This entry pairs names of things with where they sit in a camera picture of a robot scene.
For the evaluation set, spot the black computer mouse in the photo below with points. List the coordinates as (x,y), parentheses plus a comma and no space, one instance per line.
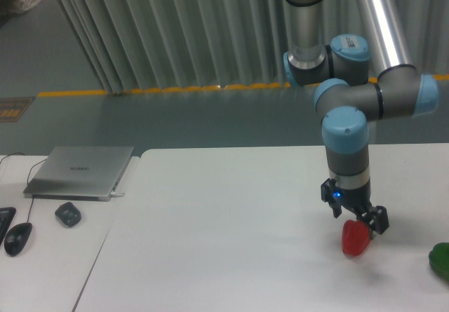
(16,238)

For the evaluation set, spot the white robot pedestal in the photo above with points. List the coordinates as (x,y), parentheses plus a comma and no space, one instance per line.
(372,131)

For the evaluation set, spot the grey pleated curtain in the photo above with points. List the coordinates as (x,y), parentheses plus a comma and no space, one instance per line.
(141,44)

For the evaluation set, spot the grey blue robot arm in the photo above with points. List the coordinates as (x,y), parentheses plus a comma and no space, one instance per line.
(358,79)

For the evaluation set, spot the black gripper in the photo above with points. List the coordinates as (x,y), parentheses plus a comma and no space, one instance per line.
(375,218)

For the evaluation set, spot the red pepper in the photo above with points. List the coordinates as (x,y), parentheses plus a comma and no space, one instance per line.
(355,238)

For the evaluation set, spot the white usb plug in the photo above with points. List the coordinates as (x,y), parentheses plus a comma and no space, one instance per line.
(116,194)

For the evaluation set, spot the green pepper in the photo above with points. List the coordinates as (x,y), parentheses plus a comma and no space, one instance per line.
(439,260)

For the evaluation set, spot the small black controller device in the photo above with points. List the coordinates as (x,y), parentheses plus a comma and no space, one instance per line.
(68,214)

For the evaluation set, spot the silver closed laptop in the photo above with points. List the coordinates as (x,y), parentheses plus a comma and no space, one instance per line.
(80,173)

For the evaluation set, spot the black keyboard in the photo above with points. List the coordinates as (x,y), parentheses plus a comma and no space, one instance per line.
(6,217)

